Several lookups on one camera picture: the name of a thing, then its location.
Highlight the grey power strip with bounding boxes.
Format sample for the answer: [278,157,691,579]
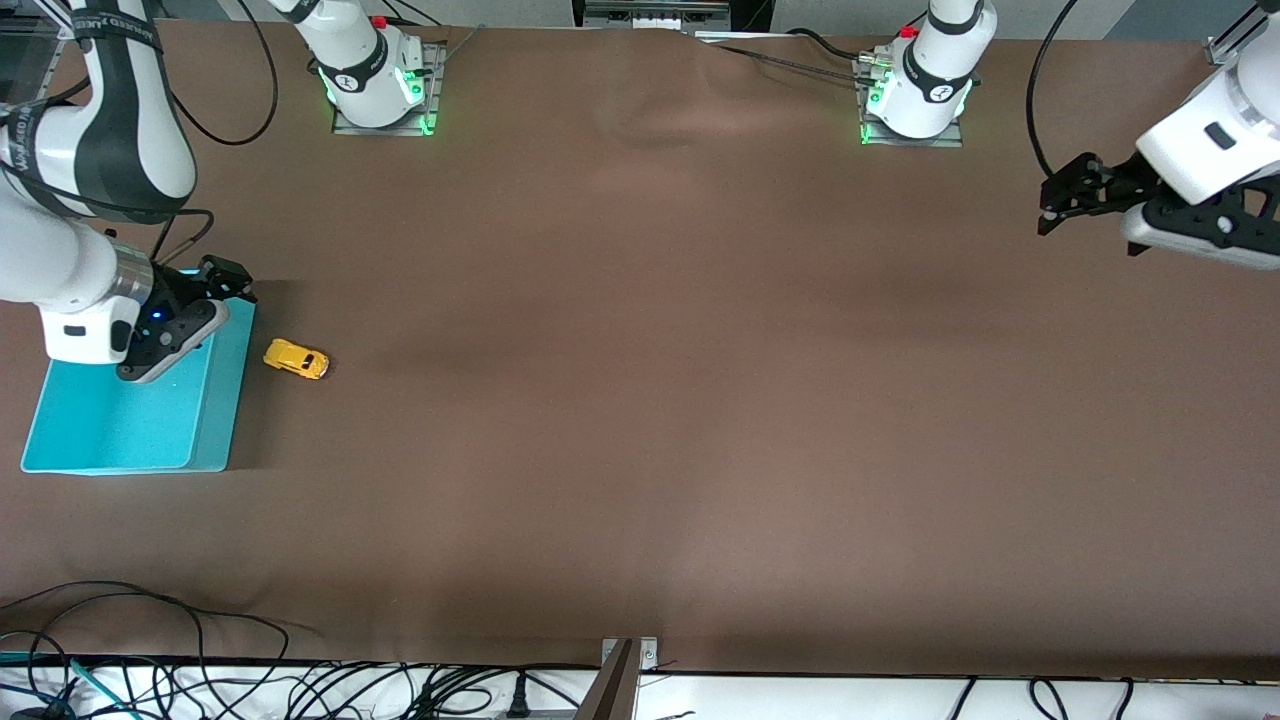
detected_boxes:
[572,0,733,31]

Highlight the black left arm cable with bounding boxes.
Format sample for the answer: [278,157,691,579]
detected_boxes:
[1027,0,1083,183]

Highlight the thin black base cable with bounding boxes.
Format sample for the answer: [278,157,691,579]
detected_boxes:
[700,38,873,87]

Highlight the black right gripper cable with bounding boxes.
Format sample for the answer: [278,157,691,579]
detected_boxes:
[150,208,217,273]

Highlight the black right arm loop cable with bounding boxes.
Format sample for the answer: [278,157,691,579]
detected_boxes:
[165,0,280,147]

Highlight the thick black base cable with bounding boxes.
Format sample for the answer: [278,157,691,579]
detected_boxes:
[788,28,883,63]

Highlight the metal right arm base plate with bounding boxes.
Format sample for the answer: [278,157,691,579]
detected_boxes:
[332,40,447,138]

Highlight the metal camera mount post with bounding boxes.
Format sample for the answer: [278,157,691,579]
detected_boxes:
[575,637,661,720]

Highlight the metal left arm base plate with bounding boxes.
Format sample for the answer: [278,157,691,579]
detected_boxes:
[858,55,966,149]

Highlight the brown table cover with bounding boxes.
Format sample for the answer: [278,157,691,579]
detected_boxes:
[0,20,1280,681]

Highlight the turquoise plastic bin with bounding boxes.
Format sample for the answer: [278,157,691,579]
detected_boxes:
[20,270,257,475]

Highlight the aluminium frame profile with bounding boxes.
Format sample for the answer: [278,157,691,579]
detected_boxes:
[1205,0,1267,67]

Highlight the yellow beetle toy car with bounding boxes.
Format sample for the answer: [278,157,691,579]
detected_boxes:
[263,339,331,382]

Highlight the long black looped cable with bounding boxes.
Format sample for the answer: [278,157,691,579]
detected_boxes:
[0,581,323,720]

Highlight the teal cable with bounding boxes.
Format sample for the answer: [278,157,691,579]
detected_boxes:
[0,650,136,720]

